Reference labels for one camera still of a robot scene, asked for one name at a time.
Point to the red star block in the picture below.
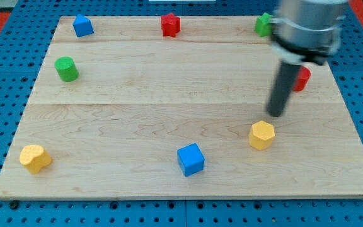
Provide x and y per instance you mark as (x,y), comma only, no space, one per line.
(170,25)

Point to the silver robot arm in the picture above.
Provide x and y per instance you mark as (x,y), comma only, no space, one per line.
(307,30)

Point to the red cylinder block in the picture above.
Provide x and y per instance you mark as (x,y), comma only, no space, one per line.
(302,79)

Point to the yellow heart block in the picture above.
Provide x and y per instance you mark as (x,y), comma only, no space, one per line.
(34,157)

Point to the light wooden board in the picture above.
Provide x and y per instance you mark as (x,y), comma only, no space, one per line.
(114,132)

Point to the green cylinder block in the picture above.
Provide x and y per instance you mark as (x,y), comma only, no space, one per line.
(66,69)

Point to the blue cube block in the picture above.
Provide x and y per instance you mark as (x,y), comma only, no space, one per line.
(190,159)

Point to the yellow hexagon block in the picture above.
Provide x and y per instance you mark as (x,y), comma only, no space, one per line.
(261,135)

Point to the blue pentagon block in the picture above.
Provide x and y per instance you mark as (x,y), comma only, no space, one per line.
(82,26)

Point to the green star block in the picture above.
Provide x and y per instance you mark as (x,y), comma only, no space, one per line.
(263,25)

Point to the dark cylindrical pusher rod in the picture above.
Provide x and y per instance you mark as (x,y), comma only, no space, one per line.
(284,82)

